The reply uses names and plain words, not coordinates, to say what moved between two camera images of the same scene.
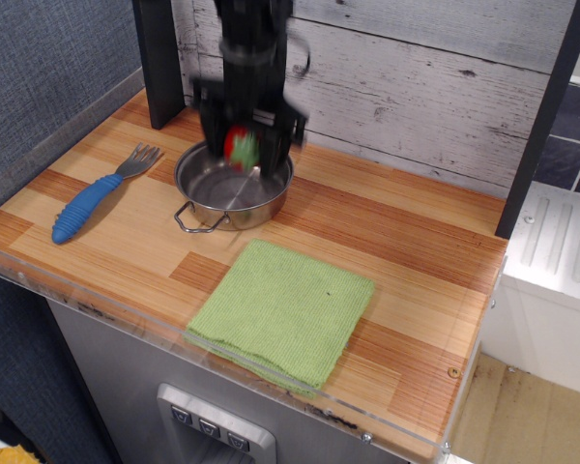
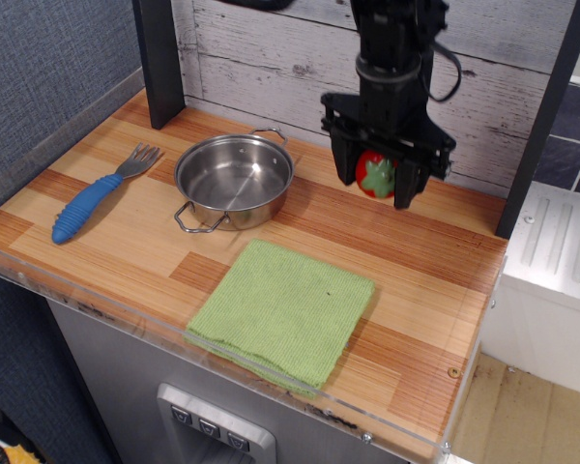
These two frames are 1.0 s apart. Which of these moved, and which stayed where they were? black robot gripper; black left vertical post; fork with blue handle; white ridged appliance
Moved: black robot gripper
Stayed: white ridged appliance; black left vertical post; fork with blue handle
